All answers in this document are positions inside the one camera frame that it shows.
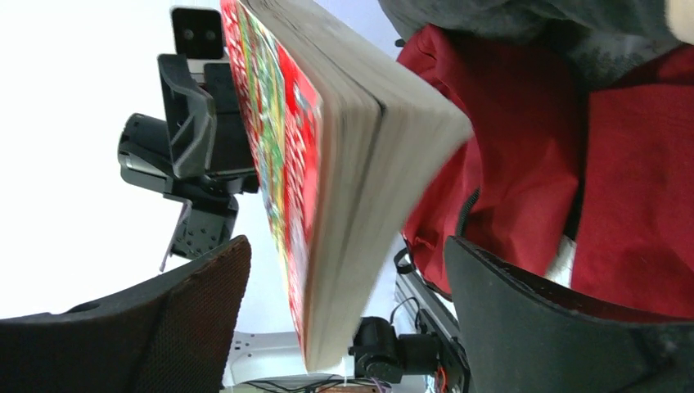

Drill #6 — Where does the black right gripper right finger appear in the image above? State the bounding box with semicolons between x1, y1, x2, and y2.
444;237;693;392

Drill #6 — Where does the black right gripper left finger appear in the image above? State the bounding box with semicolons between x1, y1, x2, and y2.
1;236;251;392

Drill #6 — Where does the red student backpack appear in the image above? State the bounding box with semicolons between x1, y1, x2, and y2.
399;25;693;318

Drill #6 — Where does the red treehouse storybook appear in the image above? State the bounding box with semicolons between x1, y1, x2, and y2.
221;1;472;373

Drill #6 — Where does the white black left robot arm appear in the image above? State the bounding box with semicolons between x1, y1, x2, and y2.
118;5;259;260

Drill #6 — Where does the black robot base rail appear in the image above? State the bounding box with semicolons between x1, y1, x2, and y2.
348;273;475;392

